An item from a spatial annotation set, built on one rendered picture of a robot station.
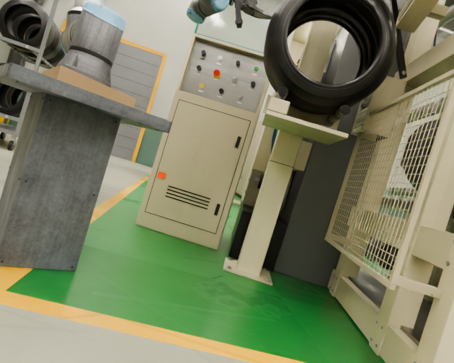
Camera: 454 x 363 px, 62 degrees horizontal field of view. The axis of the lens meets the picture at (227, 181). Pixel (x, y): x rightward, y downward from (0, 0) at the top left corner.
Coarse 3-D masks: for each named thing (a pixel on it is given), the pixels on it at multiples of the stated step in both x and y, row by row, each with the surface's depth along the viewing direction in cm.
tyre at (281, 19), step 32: (288, 0) 164; (320, 0) 184; (352, 0) 178; (288, 32) 190; (352, 32) 188; (384, 32) 160; (288, 64) 163; (384, 64) 161; (288, 96) 173; (320, 96) 163; (352, 96) 163
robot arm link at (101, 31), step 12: (84, 12) 128; (96, 12) 127; (108, 12) 128; (84, 24) 127; (96, 24) 126; (108, 24) 128; (120, 24) 132; (72, 36) 134; (84, 36) 126; (96, 36) 127; (108, 36) 129; (120, 36) 134; (96, 48) 127; (108, 48) 130
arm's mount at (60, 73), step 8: (48, 72) 127; (56, 72) 118; (64, 72) 117; (72, 72) 118; (64, 80) 117; (72, 80) 118; (80, 80) 120; (88, 80) 121; (88, 88) 122; (96, 88) 123; (104, 88) 125; (104, 96) 125; (112, 96) 127; (120, 96) 128; (128, 96) 130; (128, 104) 131
